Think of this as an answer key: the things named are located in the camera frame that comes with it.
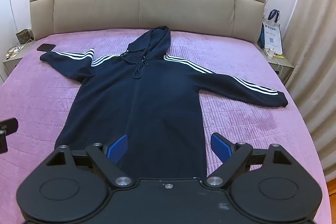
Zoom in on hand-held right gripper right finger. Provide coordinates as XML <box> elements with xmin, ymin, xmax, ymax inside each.
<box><xmin>205</xmin><ymin>133</ymin><xmax>292</xmax><ymax>188</ymax></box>

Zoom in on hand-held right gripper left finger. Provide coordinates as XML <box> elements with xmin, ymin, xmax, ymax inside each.
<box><xmin>47</xmin><ymin>135</ymin><xmax>133</xmax><ymax>189</ymax></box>

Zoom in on navy hoodie with white stripes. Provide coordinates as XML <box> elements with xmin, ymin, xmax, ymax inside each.
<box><xmin>40</xmin><ymin>26</ymin><xmax>288</xmax><ymax>179</ymax></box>

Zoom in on pink quilted bedspread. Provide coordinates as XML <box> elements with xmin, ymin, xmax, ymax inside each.
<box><xmin>0</xmin><ymin>28</ymin><xmax>332</xmax><ymax>224</ymax></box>

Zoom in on grey nightstand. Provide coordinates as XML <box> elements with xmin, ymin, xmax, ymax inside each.
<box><xmin>256</xmin><ymin>43</ymin><xmax>294</xmax><ymax>86</ymax></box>
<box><xmin>3</xmin><ymin>41</ymin><xmax>36</xmax><ymax>78</ymax></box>

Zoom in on eyeglasses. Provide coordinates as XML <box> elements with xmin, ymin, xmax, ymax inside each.
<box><xmin>7</xmin><ymin>47</ymin><xmax>24</xmax><ymax>59</ymax></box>

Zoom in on black phone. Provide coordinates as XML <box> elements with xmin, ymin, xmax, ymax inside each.
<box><xmin>37</xmin><ymin>43</ymin><xmax>56</xmax><ymax>52</ymax></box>

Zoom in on brown patterned pouch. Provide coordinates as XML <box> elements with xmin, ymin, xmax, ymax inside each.
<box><xmin>16</xmin><ymin>29</ymin><xmax>34</xmax><ymax>44</ymax></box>

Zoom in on white tote bag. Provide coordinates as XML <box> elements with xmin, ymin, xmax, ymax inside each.
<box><xmin>259</xmin><ymin>9</ymin><xmax>284</xmax><ymax>55</ymax></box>

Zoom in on beige curtain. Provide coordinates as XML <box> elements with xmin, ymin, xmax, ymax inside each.
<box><xmin>283</xmin><ymin>0</ymin><xmax>336</xmax><ymax>182</ymax></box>

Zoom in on white cable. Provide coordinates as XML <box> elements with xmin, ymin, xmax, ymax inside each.
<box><xmin>273</xmin><ymin>56</ymin><xmax>283</xmax><ymax>75</ymax></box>

